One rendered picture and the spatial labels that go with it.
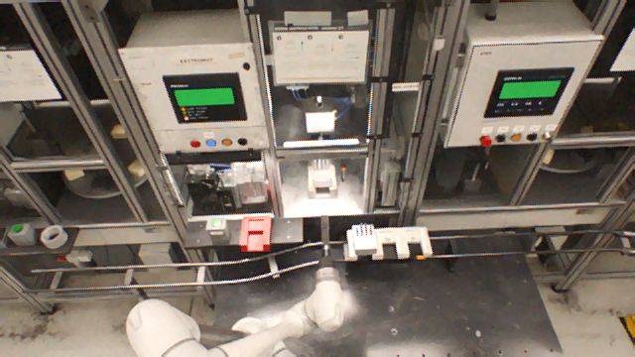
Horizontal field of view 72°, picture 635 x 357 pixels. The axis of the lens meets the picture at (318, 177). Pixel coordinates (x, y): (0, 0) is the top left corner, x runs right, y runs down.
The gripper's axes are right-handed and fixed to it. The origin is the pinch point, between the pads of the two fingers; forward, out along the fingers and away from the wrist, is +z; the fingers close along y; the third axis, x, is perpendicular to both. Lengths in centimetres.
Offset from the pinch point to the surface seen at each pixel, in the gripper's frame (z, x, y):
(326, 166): 40.7, -2.6, -8.1
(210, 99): 18, 37, 52
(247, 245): 5.0, 34.2, -18.7
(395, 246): 7.5, -32.5, -29.0
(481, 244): 16, -79, -44
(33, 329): 12, 180, -112
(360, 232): 9.7, -16.2, -19.6
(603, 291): 20, -174, -112
